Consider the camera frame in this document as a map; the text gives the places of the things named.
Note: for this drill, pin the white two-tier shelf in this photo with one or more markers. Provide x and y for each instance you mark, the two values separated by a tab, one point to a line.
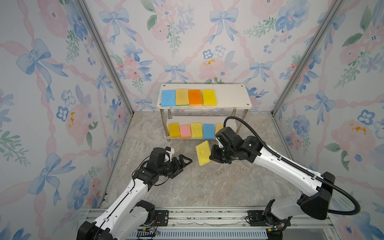
232	97

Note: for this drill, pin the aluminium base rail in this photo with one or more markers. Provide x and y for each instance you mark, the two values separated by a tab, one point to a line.
226	223

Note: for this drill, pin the small tan sponge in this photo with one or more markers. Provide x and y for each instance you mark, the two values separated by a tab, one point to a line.
218	127

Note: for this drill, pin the tan yellow sponge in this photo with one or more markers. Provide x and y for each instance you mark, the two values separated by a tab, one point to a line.
182	97

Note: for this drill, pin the pale yellow sponge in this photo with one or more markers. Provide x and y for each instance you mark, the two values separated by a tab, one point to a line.
203	153

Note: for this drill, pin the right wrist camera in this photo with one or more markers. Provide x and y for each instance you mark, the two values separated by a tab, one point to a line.
221	141

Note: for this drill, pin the orange sponge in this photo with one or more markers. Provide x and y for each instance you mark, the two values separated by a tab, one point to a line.
195	98

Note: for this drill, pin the pink sponge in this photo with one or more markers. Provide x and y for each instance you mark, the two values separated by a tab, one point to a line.
185	132

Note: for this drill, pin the bright yellow sponge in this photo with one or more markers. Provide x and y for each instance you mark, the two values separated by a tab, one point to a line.
209	98

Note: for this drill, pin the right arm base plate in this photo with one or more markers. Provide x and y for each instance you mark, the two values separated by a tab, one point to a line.
256	218

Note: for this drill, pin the aluminium corner post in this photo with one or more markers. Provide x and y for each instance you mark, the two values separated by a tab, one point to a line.
321	32
90	23

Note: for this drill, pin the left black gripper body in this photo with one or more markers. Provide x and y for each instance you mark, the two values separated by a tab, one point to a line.
174	165

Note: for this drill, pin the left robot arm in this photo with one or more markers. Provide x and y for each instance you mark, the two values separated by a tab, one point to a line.
130	211

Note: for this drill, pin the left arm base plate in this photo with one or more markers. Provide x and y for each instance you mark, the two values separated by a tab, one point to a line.
157	218

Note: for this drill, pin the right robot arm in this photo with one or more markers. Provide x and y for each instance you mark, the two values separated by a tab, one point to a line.
314	196

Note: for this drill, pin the right aluminium corner post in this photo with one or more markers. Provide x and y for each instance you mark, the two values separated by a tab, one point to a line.
321	32

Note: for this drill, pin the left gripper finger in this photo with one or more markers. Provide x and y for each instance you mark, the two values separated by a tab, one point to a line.
180	168
184	160

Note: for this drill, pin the yellow porous sponge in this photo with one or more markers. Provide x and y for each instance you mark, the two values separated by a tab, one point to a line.
197	130

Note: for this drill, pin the left aluminium corner post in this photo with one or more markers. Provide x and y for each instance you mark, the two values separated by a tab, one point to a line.
90	23

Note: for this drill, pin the blue sponge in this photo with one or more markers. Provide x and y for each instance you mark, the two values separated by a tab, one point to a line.
209	131
168	98

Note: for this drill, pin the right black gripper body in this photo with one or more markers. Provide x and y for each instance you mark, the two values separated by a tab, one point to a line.
217	153

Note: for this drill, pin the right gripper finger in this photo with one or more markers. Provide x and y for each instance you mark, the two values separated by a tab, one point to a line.
218	159
216	150

